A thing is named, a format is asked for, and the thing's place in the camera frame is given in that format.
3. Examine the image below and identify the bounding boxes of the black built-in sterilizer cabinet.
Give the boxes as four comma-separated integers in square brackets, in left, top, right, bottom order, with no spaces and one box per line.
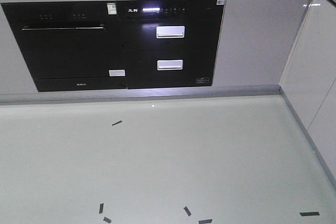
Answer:
[117,0,225,89]

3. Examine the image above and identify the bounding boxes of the black built-in dishwasher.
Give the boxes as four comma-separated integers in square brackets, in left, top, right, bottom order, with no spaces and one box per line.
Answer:
[2,1,127,92]

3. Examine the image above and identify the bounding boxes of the white cabinet door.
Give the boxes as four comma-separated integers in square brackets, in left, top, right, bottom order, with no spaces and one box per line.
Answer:
[213,0,309,87]

